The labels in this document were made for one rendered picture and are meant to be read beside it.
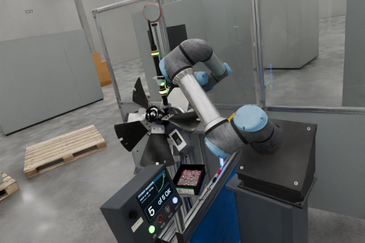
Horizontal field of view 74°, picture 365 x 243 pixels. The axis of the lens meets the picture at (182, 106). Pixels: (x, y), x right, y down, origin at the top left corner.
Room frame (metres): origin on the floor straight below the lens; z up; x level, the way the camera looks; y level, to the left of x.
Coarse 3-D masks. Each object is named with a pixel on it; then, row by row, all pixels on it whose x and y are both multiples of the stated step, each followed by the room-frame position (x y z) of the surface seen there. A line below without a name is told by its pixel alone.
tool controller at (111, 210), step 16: (144, 176) 0.79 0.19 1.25; (160, 176) 0.79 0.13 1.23; (128, 192) 0.71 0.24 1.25; (144, 192) 0.72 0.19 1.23; (160, 192) 0.76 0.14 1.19; (176, 192) 0.81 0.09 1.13; (112, 208) 0.64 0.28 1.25; (128, 208) 0.65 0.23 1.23; (144, 208) 0.69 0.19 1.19; (160, 208) 0.73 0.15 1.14; (176, 208) 0.77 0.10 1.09; (112, 224) 0.66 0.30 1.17; (128, 224) 0.62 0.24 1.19; (144, 224) 0.66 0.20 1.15; (160, 224) 0.70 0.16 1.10; (128, 240) 0.63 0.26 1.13; (144, 240) 0.63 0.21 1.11
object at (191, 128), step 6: (174, 114) 1.53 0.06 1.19; (180, 114) 1.51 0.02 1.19; (186, 114) 1.48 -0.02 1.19; (192, 114) 1.46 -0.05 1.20; (168, 120) 1.46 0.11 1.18; (174, 120) 1.44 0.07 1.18; (180, 120) 1.42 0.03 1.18; (186, 120) 1.40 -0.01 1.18; (192, 120) 1.39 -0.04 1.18; (198, 120) 1.37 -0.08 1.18; (180, 126) 1.37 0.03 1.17; (186, 126) 1.36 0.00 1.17; (192, 126) 1.34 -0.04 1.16
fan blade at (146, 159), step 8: (152, 136) 1.47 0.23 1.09; (160, 136) 1.48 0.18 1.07; (152, 144) 1.44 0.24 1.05; (160, 144) 1.44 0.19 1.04; (168, 144) 1.46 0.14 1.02; (144, 152) 1.40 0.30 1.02; (152, 152) 1.40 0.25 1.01; (160, 152) 1.40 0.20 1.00; (168, 152) 1.41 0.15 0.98; (144, 160) 1.37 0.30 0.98; (152, 160) 1.37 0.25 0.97; (160, 160) 1.37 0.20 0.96; (168, 160) 1.37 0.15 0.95
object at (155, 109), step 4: (148, 108) 1.58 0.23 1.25; (152, 108) 1.57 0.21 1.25; (156, 108) 1.54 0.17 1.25; (160, 108) 1.57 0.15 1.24; (164, 108) 1.64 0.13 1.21; (148, 112) 1.56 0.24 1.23; (156, 112) 1.54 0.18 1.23; (160, 112) 1.53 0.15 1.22; (164, 112) 1.57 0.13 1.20; (168, 112) 1.60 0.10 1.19; (148, 116) 1.55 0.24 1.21; (152, 116) 1.54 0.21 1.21; (156, 116) 1.51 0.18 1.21; (160, 116) 1.52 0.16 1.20; (164, 116) 1.55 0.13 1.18; (148, 120) 1.52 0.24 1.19; (152, 120) 1.50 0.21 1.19; (156, 120) 1.51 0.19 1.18; (160, 120) 1.53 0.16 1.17; (164, 120) 1.57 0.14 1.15; (156, 124) 1.54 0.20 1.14; (160, 124) 1.58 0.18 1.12; (164, 124) 1.56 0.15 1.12
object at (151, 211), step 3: (150, 204) 0.71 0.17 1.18; (153, 204) 0.71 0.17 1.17; (147, 207) 0.69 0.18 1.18; (150, 207) 0.70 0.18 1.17; (153, 207) 0.71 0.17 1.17; (144, 210) 0.68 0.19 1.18; (147, 210) 0.69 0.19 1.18; (150, 210) 0.70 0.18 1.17; (153, 210) 0.70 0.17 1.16; (156, 210) 0.71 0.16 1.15; (147, 213) 0.68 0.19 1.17; (150, 213) 0.69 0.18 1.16; (153, 213) 0.70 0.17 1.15; (156, 213) 0.71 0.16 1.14; (147, 216) 0.68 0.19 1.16; (150, 216) 0.68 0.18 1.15; (153, 216) 0.69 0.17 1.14; (150, 219) 0.68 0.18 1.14
